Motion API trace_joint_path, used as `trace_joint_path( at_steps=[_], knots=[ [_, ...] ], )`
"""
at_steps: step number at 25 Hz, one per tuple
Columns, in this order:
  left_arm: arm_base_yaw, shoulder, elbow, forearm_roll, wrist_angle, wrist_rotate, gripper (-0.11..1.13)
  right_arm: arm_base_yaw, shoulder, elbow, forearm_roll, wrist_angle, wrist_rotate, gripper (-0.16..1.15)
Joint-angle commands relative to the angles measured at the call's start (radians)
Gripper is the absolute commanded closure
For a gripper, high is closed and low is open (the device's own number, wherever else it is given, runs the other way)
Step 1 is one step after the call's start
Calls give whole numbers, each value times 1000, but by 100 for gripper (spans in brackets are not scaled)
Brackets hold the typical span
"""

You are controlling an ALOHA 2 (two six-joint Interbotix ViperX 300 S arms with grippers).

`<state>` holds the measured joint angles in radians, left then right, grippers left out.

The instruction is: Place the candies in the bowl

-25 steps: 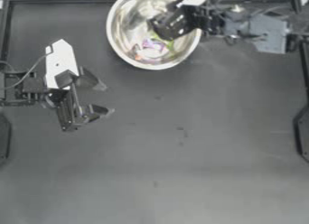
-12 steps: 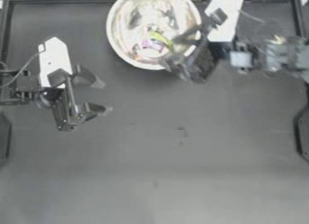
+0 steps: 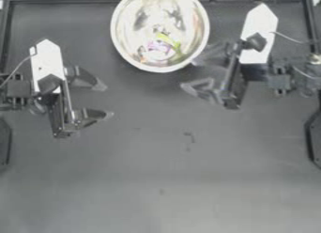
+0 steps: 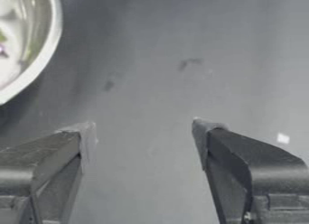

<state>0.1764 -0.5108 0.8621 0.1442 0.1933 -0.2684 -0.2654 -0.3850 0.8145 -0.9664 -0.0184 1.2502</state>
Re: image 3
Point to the steel bowl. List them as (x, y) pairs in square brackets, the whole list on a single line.
[(125, 23)]

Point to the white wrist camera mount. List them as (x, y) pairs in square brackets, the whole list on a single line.
[(47, 58), (261, 20)]

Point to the red white candy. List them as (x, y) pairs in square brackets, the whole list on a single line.
[(141, 55)]

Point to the purple candy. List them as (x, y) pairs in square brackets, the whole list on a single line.
[(156, 45)]

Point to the green candy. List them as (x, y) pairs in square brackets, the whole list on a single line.
[(171, 41)]

